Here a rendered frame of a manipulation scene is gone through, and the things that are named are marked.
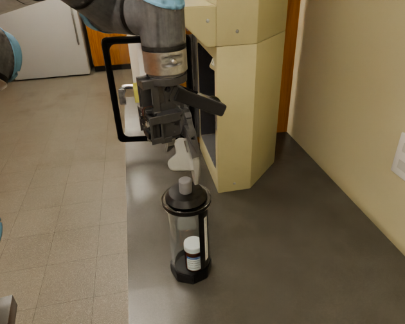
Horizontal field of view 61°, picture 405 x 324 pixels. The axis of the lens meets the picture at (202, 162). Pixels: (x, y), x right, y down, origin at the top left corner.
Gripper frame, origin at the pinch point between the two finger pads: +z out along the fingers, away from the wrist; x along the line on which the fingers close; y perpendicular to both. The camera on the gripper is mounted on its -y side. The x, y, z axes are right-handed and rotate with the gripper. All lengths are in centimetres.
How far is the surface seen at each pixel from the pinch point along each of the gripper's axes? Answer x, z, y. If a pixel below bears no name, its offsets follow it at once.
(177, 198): 1.8, 6.2, 2.8
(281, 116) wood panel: -51, 23, -66
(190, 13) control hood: -26.4, -25.2, -14.9
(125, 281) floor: -88, 124, 8
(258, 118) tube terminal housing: -23.8, 6.2, -35.0
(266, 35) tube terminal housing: -24.9, -18.0, -36.7
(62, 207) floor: -179, 125, 32
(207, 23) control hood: -25.4, -22.7, -18.8
